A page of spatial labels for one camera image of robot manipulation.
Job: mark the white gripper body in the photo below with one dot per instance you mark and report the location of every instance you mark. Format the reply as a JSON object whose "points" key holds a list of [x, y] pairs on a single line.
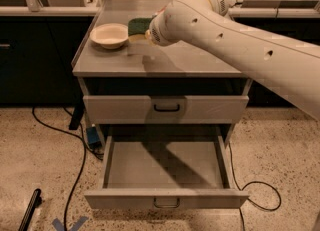
{"points": [[156, 34]]}

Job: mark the green and yellow sponge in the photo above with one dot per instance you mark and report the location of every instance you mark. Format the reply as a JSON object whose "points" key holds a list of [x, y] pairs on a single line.
{"points": [[137, 28]]}

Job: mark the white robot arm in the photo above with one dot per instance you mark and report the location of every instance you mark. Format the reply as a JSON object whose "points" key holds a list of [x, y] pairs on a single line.
{"points": [[288, 67]]}

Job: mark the grey drawer cabinet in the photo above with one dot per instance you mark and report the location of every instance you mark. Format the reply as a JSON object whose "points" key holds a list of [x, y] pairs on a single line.
{"points": [[140, 69]]}

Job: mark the grey upper drawer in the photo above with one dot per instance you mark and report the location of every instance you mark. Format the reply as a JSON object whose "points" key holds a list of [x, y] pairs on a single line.
{"points": [[165, 110]]}

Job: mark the black counter cabinet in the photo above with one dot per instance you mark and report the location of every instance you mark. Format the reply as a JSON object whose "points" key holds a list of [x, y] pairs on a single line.
{"points": [[37, 51]]}

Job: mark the grey open middle drawer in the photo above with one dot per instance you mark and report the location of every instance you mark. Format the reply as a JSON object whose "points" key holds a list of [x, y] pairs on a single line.
{"points": [[173, 173]]}

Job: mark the red soda can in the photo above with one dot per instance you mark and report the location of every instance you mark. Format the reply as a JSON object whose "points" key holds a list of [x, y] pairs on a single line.
{"points": [[160, 10]]}

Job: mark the white bowl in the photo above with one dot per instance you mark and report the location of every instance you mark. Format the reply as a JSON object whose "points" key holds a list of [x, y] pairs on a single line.
{"points": [[110, 36]]}

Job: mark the blue power adapter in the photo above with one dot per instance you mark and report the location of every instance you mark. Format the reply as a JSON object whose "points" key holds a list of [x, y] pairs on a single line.
{"points": [[93, 138]]}

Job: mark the black bar on floor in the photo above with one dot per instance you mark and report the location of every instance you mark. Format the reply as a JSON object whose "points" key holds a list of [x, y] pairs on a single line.
{"points": [[34, 202]]}

